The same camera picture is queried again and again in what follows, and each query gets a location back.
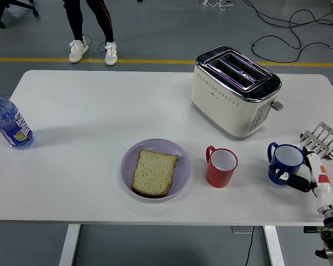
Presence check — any thin black hanging cable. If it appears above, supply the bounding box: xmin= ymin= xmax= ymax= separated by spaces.
xmin=244 ymin=226 xmax=255 ymax=266

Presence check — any plastic water bottle blue cap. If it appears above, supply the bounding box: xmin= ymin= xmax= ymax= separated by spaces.
xmin=0 ymin=86 xmax=36 ymax=150

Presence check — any thin black cable loop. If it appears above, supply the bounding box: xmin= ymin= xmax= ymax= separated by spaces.
xmin=82 ymin=34 xmax=108 ymax=54

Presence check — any blue enamel cup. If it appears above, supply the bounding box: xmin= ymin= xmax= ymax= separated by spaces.
xmin=267 ymin=142 xmax=306 ymax=186

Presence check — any silver metal toast rack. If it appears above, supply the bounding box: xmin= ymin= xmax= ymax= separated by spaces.
xmin=299 ymin=121 xmax=333 ymax=161

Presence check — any purple plate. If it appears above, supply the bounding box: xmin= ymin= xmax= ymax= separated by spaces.
xmin=120 ymin=138 xmax=192 ymax=204

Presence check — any black office chair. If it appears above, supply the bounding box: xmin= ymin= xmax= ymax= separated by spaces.
xmin=0 ymin=0 xmax=40 ymax=29

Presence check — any black floor cable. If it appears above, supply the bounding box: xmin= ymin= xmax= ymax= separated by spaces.
xmin=243 ymin=0 xmax=333 ymax=64

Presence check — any cream and chrome toaster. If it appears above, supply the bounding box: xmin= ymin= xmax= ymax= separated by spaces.
xmin=190 ymin=45 xmax=284 ymax=141

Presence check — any table height control panel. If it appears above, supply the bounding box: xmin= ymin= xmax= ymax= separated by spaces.
xmin=303 ymin=226 xmax=326 ymax=234

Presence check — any grey box under table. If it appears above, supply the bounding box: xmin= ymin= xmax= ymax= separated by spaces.
xmin=231 ymin=226 xmax=255 ymax=235

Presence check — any slice of bread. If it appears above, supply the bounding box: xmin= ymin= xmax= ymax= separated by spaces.
xmin=131 ymin=149 xmax=180 ymax=198

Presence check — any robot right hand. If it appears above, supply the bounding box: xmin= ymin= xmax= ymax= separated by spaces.
xmin=268 ymin=146 xmax=333 ymax=214

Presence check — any white cables bundle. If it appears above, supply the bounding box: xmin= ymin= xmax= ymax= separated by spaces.
xmin=199 ymin=0 xmax=234 ymax=12

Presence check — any person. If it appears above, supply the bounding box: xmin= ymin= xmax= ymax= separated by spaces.
xmin=62 ymin=0 xmax=119 ymax=67

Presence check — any red enamel cup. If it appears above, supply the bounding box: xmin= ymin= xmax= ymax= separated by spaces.
xmin=205 ymin=145 xmax=239 ymax=189

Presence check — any white table leg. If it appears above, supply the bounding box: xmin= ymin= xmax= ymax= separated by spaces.
xmin=58 ymin=223 xmax=82 ymax=266
xmin=263 ymin=225 xmax=286 ymax=266

